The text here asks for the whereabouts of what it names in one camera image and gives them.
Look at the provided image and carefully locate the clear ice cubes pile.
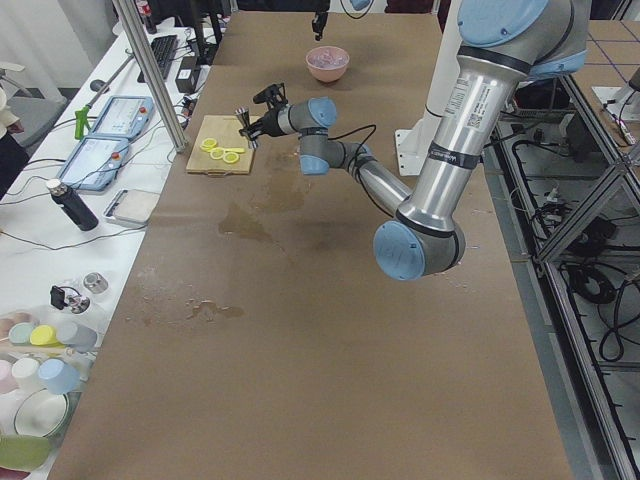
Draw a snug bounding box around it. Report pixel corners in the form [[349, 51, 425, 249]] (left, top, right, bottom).
[[307, 47, 349, 70]]

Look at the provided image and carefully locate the black water bottle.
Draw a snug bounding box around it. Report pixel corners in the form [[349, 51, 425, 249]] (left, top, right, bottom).
[[46, 178, 99, 231]]

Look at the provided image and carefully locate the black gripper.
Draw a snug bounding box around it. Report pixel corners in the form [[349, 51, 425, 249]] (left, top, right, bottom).
[[251, 107, 290, 137], [311, 11, 328, 41]]

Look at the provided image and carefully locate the yellow cup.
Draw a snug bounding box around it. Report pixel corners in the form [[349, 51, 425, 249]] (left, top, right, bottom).
[[29, 324, 64, 348]]

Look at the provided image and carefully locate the lemon slice lower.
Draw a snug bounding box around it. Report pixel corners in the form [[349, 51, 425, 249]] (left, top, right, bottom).
[[222, 152, 240, 165]]

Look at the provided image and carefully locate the lemon slice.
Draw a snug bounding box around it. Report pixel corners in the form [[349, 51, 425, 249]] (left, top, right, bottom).
[[209, 147, 226, 160], [200, 138, 218, 152], [222, 152, 240, 165]]

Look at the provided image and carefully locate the green grabber tool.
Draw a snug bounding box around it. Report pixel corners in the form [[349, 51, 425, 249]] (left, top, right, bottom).
[[74, 49, 139, 141]]

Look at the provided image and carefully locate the bamboo cutting board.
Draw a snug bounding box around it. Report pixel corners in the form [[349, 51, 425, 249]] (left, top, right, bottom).
[[186, 115, 255, 176]]

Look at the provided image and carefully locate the steel double jigger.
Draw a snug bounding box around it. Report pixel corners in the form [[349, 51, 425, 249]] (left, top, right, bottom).
[[235, 107, 260, 150]]

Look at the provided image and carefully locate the upper teach pendant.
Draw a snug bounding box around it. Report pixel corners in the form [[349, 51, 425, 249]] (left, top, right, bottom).
[[90, 95, 154, 140]]

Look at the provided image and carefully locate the white scale tray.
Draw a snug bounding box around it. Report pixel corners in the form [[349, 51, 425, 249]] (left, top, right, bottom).
[[103, 189, 160, 228]]

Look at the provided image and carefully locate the teach pendant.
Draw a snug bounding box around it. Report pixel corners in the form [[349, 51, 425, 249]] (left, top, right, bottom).
[[57, 136, 130, 193], [90, 95, 154, 140]]

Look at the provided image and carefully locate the blue cup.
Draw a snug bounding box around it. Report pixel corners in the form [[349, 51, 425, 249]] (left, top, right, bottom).
[[37, 358, 81, 394]]

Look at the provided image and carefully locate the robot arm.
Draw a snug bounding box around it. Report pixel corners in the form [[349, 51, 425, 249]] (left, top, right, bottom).
[[236, 1, 591, 281], [311, 0, 373, 41]]

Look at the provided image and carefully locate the aluminium frame post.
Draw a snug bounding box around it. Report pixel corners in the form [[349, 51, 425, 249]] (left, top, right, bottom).
[[113, 0, 187, 153]]

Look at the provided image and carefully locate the lemon slice middle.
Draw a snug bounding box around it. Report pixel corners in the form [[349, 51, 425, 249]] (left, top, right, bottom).
[[209, 147, 226, 160]]

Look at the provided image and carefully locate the lower teach pendant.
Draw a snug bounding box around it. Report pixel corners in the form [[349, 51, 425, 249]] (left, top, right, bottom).
[[57, 136, 130, 193]]

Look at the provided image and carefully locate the pink bowl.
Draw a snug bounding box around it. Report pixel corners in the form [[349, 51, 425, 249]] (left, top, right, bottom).
[[305, 46, 350, 83]]

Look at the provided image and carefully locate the black keyboard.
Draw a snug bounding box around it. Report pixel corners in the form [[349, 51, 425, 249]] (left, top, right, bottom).
[[150, 35, 178, 80]]

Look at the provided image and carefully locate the lemon slice upper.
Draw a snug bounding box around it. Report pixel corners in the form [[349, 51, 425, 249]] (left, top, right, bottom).
[[200, 138, 218, 152]]

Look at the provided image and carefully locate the white plate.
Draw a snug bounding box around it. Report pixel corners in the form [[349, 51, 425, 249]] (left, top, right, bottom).
[[13, 390, 71, 438]]

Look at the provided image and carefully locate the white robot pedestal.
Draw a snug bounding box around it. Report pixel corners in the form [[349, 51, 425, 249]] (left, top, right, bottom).
[[395, 0, 462, 176]]

